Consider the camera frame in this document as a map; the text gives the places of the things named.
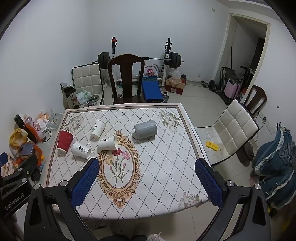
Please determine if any orange toy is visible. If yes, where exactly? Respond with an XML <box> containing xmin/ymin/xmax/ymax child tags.
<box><xmin>32</xmin><ymin>144</ymin><xmax>46</xmax><ymax>168</ymax></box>

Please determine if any blue box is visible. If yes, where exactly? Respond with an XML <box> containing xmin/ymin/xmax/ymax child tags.
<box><xmin>20</xmin><ymin>142</ymin><xmax>35</xmax><ymax>156</ymax></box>

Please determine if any long black box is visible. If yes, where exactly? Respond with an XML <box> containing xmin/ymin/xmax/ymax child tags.
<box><xmin>14</xmin><ymin>114</ymin><xmax>38</xmax><ymax>143</ymax></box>

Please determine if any grey plastic cup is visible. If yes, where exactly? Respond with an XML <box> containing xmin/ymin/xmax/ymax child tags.
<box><xmin>134</xmin><ymin>120</ymin><xmax>158</xmax><ymax>139</ymax></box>

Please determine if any white weight rack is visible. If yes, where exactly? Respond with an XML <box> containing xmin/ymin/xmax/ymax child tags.
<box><xmin>102</xmin><ymin>36</ymin><xmax>174</xmax><ymax>87</ymax></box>

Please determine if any short black barbell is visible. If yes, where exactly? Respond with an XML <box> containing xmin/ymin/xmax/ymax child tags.
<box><xmin>201</xmin><ymin>80</ymin><xmax>217</xmax><ymax>90</ymax></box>

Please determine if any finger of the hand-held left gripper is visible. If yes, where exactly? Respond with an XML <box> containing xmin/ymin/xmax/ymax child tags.
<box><xmin>2</xmin><ymin>155</ymin><xmax>40</xmax><ymax>184</ymax></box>
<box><xmin>0</xmin><ymin>152</ymin><xmax>9</xmax><ymax>168</ymax></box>

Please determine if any blue denim clothing pile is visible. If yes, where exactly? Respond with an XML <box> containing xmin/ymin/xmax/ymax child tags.
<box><xmin>252</xmin><ymin>126</ymin><xmax>296</xmax><ymax>205</ymax></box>

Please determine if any black power cable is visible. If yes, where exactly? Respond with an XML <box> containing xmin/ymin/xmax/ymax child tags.
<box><xmin>248</xmin><ymin>117</ymin><xmax>267</xmax><ymax>145</ymax></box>

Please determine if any dark wooden chair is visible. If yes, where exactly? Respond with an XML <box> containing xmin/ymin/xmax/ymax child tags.
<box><xmin>236</xmin><ymin>85</ymin><xmax>267</xmax><ymax>163</ymax></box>
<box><xmin>107</xmin><ymin>54</ymin><xmax>146</xmax><ymax>105</ymax></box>

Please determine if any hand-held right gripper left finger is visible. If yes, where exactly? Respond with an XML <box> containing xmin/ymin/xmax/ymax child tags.
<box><xmin>24</xmin><ymin>158</ymin><xmax>100</xmax><ymax>241</ymax></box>

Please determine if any red paper cup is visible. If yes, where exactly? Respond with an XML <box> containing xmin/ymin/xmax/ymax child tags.
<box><xmin>56</xmin><ymin>130</ymin><xmax>73</xmax><ymax>156</ymax></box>

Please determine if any white door frame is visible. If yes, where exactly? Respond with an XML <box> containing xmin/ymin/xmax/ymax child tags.
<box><xmin>213</xmin><ymin>13</ymin><xmax>271</xmax><ymax>95</ymax></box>

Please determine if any white padded chair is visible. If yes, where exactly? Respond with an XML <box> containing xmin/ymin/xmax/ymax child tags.
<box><xmin>195</xmin><ymin>99</ymin><xmax>259</xmax><ymax>166</ymax></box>
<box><xmin>72</xmin><ymin>63</ymin><xmax>104</xmax><ymax>106</ymax></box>

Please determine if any cardboard box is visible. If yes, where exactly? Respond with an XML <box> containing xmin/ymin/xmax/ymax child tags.
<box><xmin>165</xmin><ymin>77</ymin><xmax>187</xmax><ymax>95</ymax></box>

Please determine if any table with floral tablecloth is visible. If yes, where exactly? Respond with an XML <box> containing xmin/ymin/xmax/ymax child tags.
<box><xmin>46</xmin><ymin>103</ymin><xmax>208</xmax><ymax>220</ymax></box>

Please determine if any black scooter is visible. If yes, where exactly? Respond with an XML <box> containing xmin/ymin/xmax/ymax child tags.
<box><xmin>239</xmin><ymin>66</ymin><xmax>255</xmax><ymax>89</ymax></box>

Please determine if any glass ashtray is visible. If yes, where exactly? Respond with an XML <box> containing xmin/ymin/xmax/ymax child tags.
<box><xmin>46</xmin><ymin>113</ymin><xmax>64</xmax><ymax>129</ymax></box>

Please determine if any green white plastic bag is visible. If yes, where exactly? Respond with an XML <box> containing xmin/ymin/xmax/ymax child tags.
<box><xmin>76</xmin><ymin>91</ymin><xmax>91</xmax><ymax>105</ymax></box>

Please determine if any yellow plastic bag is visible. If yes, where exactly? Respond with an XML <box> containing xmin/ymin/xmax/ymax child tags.
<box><xmin>9</xmin><ymin>128</ymin><xmax>28</xmax><ymax>146</ymax></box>

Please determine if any metal bowl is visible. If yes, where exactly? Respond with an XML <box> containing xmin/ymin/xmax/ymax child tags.
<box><xmin>84</xmin><ymin>95</ymin><xmax>100</xmax><ymax>107</ymax></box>

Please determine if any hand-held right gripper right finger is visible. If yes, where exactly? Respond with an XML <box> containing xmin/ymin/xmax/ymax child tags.
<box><xmin>195</xmin><ymin>158</ymin><xmax>271</xmax><ymax>241</ymax></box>

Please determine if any white printed paper cup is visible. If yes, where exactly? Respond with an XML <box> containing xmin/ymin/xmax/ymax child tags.
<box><xmin>97</xmin><ymin>136</ymin><xmax>118</xmax><ymax>153</ymax></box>
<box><xmin>90</xmin><ymin>120</ymin><xmax>106</xmax><ymax>139</ymax></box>
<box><xmin>71</xmin><ymin>141</ymin><xmax>92</xmax><ymax>159</ymax></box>

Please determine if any white red printed plastic bag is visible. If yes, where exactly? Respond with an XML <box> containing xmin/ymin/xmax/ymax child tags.
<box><xmin>143</xmin><ymin>64</ymin><xmax>159</xmax><ymax>78</ymax></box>

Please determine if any snack packet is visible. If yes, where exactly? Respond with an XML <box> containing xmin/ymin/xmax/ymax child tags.
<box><xmin>0</xmin><ymin>157</ymin><xmax>17</xmax><ymax>176</ymax></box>

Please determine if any pink suitcase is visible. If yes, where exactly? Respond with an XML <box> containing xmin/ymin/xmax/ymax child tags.
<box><xmin>224</xmin><ymin>79</ymin><xmax>241</xmax><ymax>99</ymax></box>

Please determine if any blue bench pad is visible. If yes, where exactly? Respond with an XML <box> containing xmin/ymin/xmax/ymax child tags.
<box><xmin>142</xmin><ymin>81</ymin><xmax>163</xmax><ymax>103</ymax></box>

